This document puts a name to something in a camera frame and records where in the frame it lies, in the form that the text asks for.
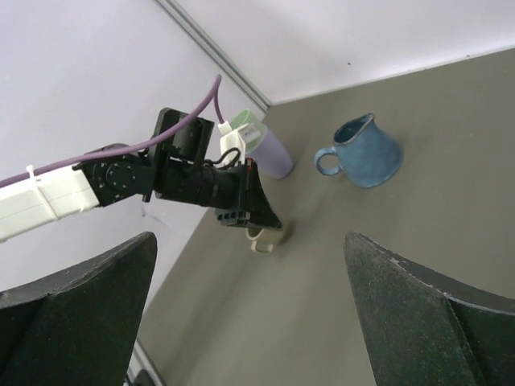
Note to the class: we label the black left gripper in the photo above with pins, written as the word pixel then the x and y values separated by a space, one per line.
pixel 238 181

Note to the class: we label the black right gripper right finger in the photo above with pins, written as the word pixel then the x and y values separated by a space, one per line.
pixel 424 328

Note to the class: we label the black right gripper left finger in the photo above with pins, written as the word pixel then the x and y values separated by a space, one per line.
pixel 78 326

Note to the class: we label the beige ceramic mug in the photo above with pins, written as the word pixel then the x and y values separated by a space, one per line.
pixel 263 240

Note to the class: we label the lavender plastic cup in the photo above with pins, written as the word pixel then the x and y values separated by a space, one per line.
pixel 271 156

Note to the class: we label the light green plastic cup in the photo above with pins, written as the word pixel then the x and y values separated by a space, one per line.
pixel 247 122

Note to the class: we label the blue patterned ceramic jug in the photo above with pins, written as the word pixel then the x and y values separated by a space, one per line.
pixel 363 151

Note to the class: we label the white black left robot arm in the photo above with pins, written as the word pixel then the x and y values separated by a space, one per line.
pixel 174 169

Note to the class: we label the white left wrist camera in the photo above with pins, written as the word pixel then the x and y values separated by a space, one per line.
pixel 237 138

